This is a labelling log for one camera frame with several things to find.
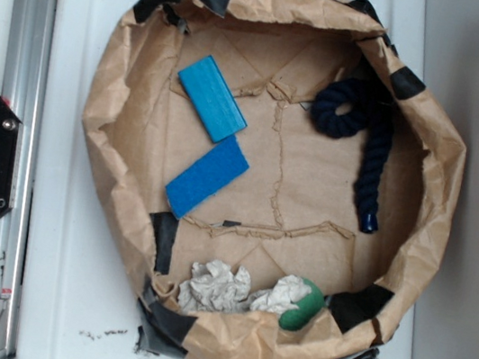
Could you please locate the brown paper bag tray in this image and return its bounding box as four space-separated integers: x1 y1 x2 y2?
82 0 466 359

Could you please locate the navy blue rope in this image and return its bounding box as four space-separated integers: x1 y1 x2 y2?
292 71 403 236

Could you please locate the green felt pouch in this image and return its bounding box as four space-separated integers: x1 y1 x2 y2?
278 278 326 332

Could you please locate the light blue wooden block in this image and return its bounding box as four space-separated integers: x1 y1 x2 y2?
177 56 248 143

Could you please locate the dark blue sponge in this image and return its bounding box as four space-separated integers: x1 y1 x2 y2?
165 136 249 219

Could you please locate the crumpled white paper left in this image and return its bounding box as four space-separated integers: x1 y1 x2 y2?
177 259 252 314

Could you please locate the crumpled white paper right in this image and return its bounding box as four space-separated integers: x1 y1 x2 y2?
248 275 312 316

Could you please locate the crumpled white paper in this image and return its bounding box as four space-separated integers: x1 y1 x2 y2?
177 259 252 314
248 275 312 316

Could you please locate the aluminium extrusion rail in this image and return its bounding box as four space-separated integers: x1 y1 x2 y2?
0 0 58 359

